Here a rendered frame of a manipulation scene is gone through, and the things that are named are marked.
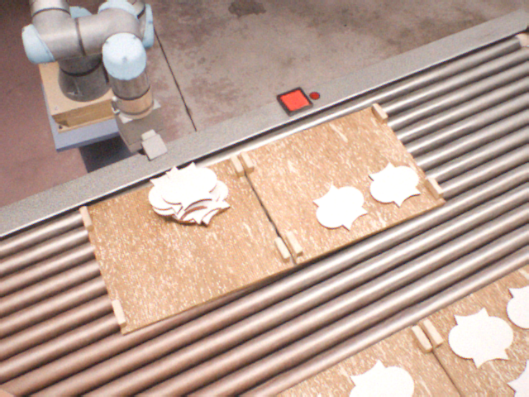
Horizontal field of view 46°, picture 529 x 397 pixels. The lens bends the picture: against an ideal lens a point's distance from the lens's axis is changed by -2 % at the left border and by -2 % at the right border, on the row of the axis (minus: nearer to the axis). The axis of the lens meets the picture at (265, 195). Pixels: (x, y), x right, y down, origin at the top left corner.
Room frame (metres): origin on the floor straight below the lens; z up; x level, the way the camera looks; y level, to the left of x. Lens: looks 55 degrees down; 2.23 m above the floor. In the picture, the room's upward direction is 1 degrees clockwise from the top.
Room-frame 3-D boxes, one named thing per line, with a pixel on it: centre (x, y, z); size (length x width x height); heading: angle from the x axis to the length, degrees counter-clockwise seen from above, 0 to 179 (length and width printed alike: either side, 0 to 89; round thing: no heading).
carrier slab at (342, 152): (0.95, -0.18, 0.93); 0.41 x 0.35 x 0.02; 115
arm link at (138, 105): (0.87, 0.27, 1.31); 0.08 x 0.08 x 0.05
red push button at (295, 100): (1.22, -0.08, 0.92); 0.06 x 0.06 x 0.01; 28
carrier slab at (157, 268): (0.77, 0.19, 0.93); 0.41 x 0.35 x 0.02; 115
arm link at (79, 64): (1.25, 0.49, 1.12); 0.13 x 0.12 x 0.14; 105
